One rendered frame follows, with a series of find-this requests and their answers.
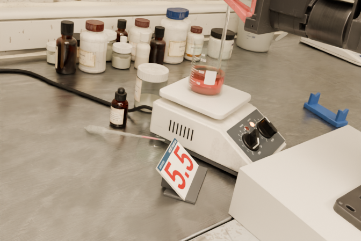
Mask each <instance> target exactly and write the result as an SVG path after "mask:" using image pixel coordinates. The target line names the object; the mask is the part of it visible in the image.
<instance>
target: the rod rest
mask: <svg viewBox="0 0 361 241"><path fill-rule="evenodd" d="M319 97H320V93H319V92H318V93H317V94H316V95H314V94H313V93H311V95H310V97H309V100H308V102H306V103H304V107H305V108H306V109H308V110H309V111H311V112H313V113H314V114H316V115H317V116H319V117H320V118H322V119H324V120H325V121H327V122H328V123H330V124H331V125H333V126H335V127H337V128H338V127H344V126H347V125H348V121H346V116H347V114H348V111H349V109H347V108H346V109H345V110H344V111H342V110H340V109H339V110H338V112H337V114H335V113H333V112H332V111H330V110H328V109H326V108H325V107H323V106H321V105H320V104H318V101H319Z"/></svg>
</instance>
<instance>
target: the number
mask: <svg viewBox="0 0 361 241"><path fill-rule="evenodd" d="M195 165H196V163H195V162H194V160H193V159H192V158H191V157H190V156H189V155H188V154H187V152H186V151H185V150H184V149H183V148H182V147H181V145H180V144H179V143H177V144H176V146H175V148H174V149H173V151H172V153H171V155H170V157H169V158H168V160H167V162H166V164H165V166H164V167H163V169H162V172H163V173H164V174H165V175H166V176H167V178H168V179H169V180H170V181H171V182H172V183H173V184H174V186H175V187H176V188H177V189H178V190H179V191H180V192H181V193H182V194H183V193H184V190H185V188H186V186H187V183H188V181H189V178H190V176H191V174H192V171H193V169H194V167H195Z"/></svg>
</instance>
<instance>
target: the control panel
mask: <svg viewBox="0 0 361 241"><path fill-rule="evenodd" d="M263 118H264V116H262V115H261V113H260V112H259V111H258V110H257V109H256V110H254V111H253V112H251V113H250V114H249V115H247V116H246V117H245V118H243V119H242V120H241V121H239V122H238V123H237V124H235V125H234V126H232V127H231V128H230V129H228V130H227V131H226V132H227V134H228V135H229V136H230V137H231V138H232V139H233V140H234V142H235V143H236V144H237V145H238V146H239V147H240V148H241V149H242V151H243V152H244V153H245V154H246V155H247V156H248V157H249V159H250V160H251V161H252V162H256V161H258V160H260V159H263V158H265V157H268V156H271V155H272V154H273V153H274V152H275V151H276V150H277V149H278V148H279V147H280V146H281V145H282V144H283V143H284V142H285V140H284V139H283V138H282V136H281V135H280V134H279V133H278V132H277V133H276V134H274V135H273V136H272V137H271V138H265V137H264V136H262V135H261V134H260V133H259V138H260V145H259V149H258V150H257V151H252V150H250V149H248V148H247V147H246V146H245V144H244V143H243V140H242V136H243V135H244V134H245V133H249V134H250V133H251V132H252V131H253V130H254V129H257V123H259V121H260V120H261V119H263ZM251 122H252V123H253V124H254V126H252V125H251V124H250V123H251ZM245 126H247V127H248V128H249V130H246V129H245Z"/></svg>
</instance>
